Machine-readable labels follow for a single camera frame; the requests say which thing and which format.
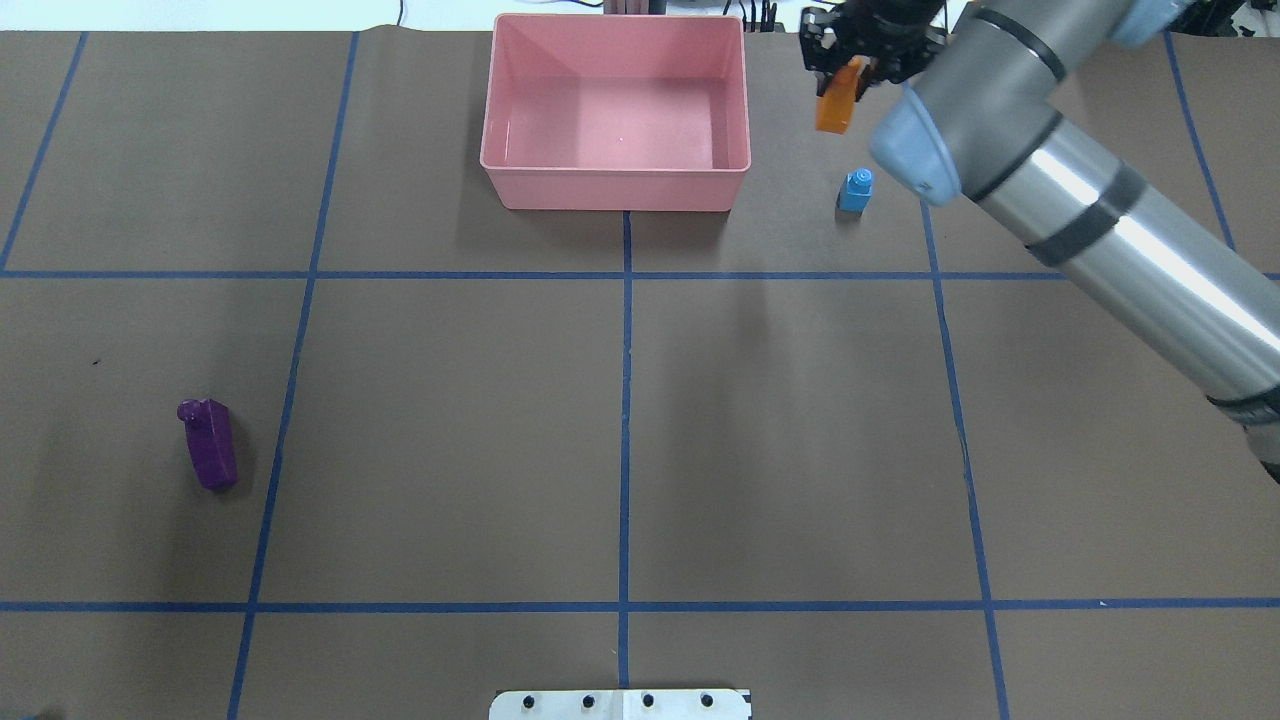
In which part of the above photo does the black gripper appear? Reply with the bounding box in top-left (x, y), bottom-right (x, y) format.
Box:
top-left (799, 1), bottom-right (946, 97)

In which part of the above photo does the orange sloped block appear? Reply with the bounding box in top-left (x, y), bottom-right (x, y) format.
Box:
top-left (814, 56), bottom-right (864, 135)

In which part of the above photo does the small blue block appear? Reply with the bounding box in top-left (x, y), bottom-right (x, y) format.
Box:
top-left (836, 167), bottom-right (876, 214)

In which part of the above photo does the purple sloped block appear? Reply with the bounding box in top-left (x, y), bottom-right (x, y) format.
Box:
top-left (175, 398), bottom-right (239, 492)

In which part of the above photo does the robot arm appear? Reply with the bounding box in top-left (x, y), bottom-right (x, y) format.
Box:
top-left (797, 1), bottom-right (1279, 477)

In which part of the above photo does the pink plastic box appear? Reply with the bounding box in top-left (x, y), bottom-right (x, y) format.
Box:
top-left (479, 13), bottom-right (753, 213)

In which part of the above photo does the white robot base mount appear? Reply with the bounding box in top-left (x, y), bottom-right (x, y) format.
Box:
top-left (486, 688), bottom-right (754, 719)

